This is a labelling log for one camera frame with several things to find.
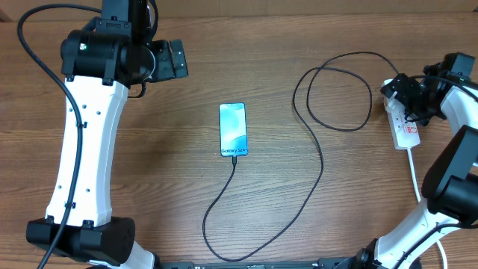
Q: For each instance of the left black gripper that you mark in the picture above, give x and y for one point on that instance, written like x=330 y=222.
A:
x=167 y=70

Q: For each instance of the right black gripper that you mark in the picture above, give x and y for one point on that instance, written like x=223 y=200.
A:
x=405 y=84

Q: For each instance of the Samsung Galaxy smartphone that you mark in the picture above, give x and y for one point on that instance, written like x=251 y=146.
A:
x=233 y=130

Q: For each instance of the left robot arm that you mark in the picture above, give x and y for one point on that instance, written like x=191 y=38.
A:
x=115 y=50

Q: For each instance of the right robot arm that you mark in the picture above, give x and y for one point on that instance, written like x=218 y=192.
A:
x=449 y=190

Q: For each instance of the white power strip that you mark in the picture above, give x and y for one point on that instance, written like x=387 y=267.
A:
x=404 y=133

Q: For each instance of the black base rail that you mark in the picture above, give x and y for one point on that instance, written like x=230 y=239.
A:
x=323 y=263

